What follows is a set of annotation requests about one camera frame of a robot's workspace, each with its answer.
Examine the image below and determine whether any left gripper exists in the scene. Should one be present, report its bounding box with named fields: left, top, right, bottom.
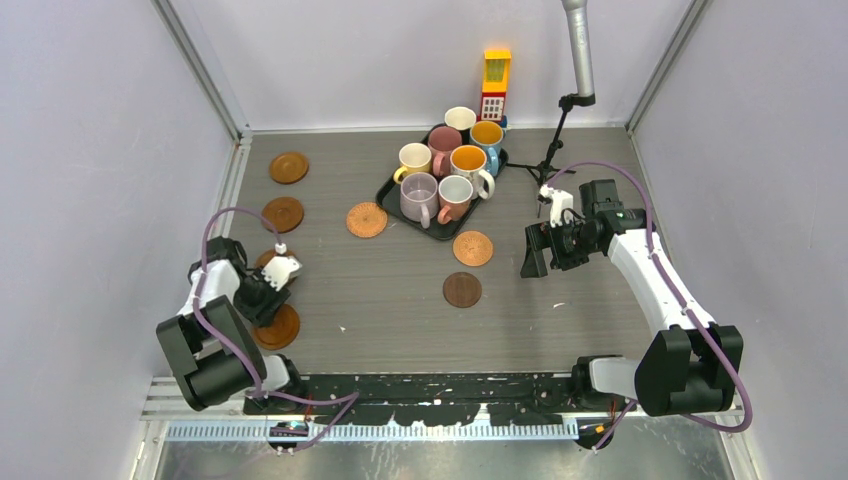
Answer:
left=232, top=268, right=289, bottom=329

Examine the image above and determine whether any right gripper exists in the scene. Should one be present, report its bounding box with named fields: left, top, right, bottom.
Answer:
left=522, top=216, right=601, bottom=278

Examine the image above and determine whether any woven rattan coaster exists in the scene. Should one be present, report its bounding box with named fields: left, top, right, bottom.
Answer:
left=452, top=231, right=494, bottom=267
left=346, top=202, right=388, bottom=238

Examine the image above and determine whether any dark walnut round coaster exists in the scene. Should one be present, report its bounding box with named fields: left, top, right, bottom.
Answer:
left=442, top=272, right=483, bottom=308

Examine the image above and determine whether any black plastic tray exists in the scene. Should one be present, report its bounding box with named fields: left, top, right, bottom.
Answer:
left=375, top=125, right=508, bottom=241

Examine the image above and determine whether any dusty pink mug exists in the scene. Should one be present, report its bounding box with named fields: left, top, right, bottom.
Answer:
left=426, top=126, right=462, bottom=178

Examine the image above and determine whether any yellow mug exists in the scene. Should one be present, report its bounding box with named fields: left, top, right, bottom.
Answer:
left=393, top=142, right=432, bottom=184

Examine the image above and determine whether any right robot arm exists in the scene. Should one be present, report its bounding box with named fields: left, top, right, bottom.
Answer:
left=520, top=179, right=744, bottom=416

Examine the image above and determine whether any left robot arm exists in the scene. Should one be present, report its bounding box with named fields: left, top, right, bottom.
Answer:
left=156, top=236, right=307, bottom=414

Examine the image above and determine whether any brown wooden saucer near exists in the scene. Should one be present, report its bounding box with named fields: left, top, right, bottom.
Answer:
left=252, top=304, right=301, bottom=350

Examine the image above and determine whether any brown wooden saucer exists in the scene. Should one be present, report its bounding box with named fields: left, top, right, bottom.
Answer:
left=254, top=250, right=302, bottom=272
left=262, top=197, right=305, bottom=233
left=269, top=151, right=310, bottom=185
left=252, top=304, right=301, bottom=350

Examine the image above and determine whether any salmon pink mug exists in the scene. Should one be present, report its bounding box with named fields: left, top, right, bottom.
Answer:
left=437, top=175, right=475, bottom=225

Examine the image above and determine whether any white floral orange-inside mug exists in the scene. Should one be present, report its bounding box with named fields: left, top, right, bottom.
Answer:
left=450, top=145, right=496, bottom=200

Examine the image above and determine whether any blue orange-inside mug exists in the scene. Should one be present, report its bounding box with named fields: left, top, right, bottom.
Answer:
left=469, top=121, right=504, bottom=177

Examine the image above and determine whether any lilac ribbed mug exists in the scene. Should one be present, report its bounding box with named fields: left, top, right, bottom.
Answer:
left=400, top=172, right=439, bottom=229

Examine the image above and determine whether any brown wooden saucer far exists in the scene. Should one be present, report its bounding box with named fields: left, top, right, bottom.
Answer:
left=269, top=151, right=310, bottom=185

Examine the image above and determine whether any black tripod stand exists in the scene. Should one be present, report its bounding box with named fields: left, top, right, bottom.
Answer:
left=505, top=93, right=596, bottom=189

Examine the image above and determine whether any black white-inside mug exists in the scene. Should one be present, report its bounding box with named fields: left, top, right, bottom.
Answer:
left=444, top=106, right=477, bottom=144

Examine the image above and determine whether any colourful toy block tower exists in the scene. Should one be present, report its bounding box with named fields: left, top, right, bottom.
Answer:
left=478, top=49, right=512, bottom=129

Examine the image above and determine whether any grey metal pole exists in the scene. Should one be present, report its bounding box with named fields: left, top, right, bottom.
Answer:
left=561, top=0, right=595, bottom=97

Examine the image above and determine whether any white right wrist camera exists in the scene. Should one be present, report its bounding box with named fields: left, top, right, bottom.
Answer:
left=539, top=184, right=575, bottom=227

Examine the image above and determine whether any aluminium rail frame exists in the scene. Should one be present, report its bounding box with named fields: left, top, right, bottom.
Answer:
left=139, top=376, right=745, bottom=444

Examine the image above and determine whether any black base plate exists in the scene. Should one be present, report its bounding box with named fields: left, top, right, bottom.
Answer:
left=243, top=373, right=627, bottom=426

